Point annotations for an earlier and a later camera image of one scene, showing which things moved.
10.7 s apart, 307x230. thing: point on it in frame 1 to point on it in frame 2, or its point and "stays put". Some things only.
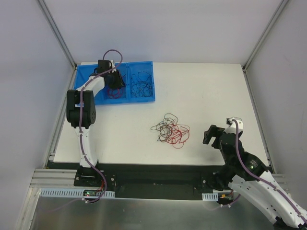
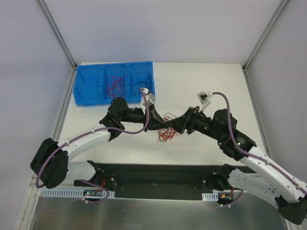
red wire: [114, 93] stays put
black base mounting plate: [148, 181] stays put
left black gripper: [117, 80] to [148, 119]
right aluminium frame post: [261, 39] stays put
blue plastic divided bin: [138, 78] stays put
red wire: [179, 134] to [166, 133]
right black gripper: [214, 133] to [191, 120]
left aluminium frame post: [61, 40] stays put
